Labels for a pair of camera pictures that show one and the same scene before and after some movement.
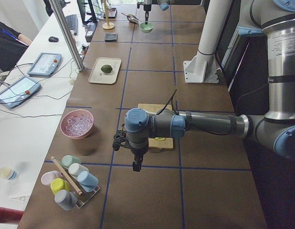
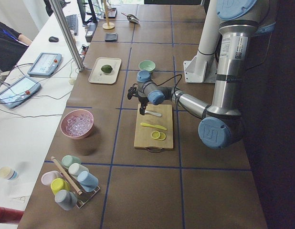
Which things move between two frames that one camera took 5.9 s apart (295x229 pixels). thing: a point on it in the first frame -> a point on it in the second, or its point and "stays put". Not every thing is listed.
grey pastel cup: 67,200 stays put
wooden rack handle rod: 78,191 stays put
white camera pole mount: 202,67 stays put
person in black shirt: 9,46 stays put
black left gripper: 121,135 -> 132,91
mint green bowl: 146,28 -> 147,65
